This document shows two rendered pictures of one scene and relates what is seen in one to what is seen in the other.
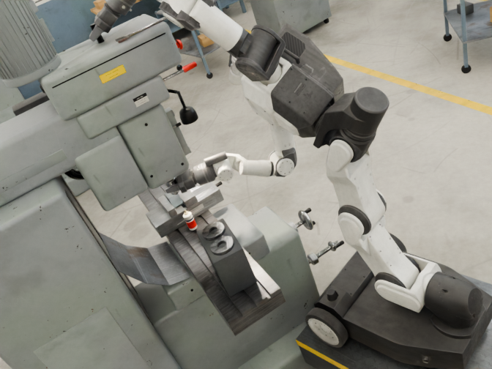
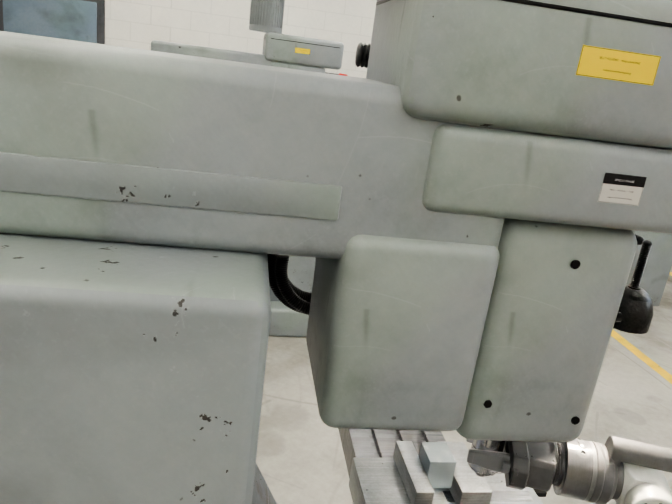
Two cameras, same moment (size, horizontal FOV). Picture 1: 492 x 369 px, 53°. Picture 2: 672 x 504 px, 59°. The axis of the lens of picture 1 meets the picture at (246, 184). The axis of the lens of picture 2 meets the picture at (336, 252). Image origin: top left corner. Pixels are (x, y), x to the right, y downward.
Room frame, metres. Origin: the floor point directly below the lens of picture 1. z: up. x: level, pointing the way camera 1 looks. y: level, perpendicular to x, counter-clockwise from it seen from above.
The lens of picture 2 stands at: (0.98, 0.47, 1.78)
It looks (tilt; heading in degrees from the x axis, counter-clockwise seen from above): 18 degrees down; 7
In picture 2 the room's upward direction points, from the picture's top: 8 degrees clockwise
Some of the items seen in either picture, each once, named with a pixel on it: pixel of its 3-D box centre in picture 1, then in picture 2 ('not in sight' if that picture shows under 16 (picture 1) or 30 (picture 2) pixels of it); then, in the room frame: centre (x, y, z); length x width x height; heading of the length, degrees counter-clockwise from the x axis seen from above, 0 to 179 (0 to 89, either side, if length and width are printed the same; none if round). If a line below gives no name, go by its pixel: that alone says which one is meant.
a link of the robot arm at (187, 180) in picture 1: (192, 178); (546, 463); (1.80, 0.20, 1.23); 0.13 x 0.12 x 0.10; 178
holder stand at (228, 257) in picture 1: (225, 255); not in sight; (1.46, 0.17, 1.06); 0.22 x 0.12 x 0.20; 10
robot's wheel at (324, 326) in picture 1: (326, 327); not in sight; (1.41, -0.10, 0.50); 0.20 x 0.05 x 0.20; 36
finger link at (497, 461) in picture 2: (173, 189); (488, 461); (1.77, 0.29, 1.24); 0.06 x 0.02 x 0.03; 88
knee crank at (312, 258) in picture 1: (325, 250); not in sight; (1.82, -0.26, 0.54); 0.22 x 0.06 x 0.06; 107
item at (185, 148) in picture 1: (176, 132); not in sight; (1.83, 0.19, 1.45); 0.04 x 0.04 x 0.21; 17
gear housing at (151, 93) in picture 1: (116, 99); (525, 164); (1.79, 0.33, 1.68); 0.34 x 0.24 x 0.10; 107
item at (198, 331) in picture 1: (234, 299); not in sight; (1.81, 0.27, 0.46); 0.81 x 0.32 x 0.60; 107
